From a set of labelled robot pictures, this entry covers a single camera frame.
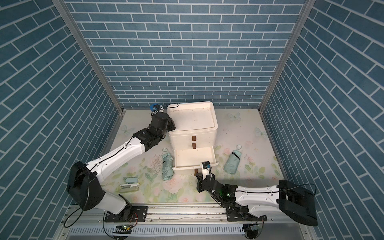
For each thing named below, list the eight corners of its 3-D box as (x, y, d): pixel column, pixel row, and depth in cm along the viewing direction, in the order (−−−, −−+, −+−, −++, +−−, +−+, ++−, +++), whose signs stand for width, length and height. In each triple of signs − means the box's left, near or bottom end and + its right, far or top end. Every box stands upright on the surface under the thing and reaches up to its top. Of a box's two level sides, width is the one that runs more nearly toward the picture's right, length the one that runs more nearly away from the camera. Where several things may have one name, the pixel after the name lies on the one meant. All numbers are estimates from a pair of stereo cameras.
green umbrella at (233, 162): (222, 169, 91) (223, 168, 89) (234, 145, 103) (235, 142, 100) (234, 176, 88) (235, 174, 86) (245, 149, 100) (246, 147, 98)
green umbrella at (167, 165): (164, 181, 86) (162, 178, 82) (163, 151, 99) (162, 147, 95) (174, 179, 87) (172, 176, 83) (172, 150, 100) (171, 146, 95)
